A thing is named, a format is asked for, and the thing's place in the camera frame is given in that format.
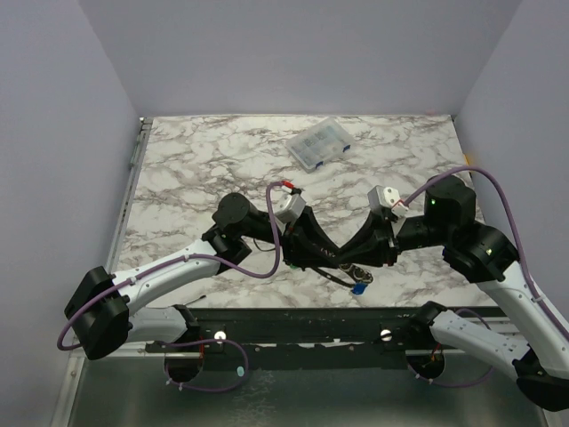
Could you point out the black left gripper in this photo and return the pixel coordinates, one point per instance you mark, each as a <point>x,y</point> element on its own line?
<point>307,230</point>

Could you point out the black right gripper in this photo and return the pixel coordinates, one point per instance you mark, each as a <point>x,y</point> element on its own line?
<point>388,243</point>

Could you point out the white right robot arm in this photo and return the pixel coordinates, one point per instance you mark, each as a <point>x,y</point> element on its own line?
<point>538,360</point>

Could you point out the clear plastic organizer box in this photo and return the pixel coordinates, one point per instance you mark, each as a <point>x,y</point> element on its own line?
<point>319,144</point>

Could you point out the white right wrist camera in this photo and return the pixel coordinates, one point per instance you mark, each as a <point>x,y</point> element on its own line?
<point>383,199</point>

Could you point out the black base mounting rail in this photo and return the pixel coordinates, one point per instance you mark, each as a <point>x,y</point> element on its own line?
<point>303,339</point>

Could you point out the aluminium extrusion frame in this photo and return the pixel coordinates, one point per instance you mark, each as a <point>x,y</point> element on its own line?
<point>74,367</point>

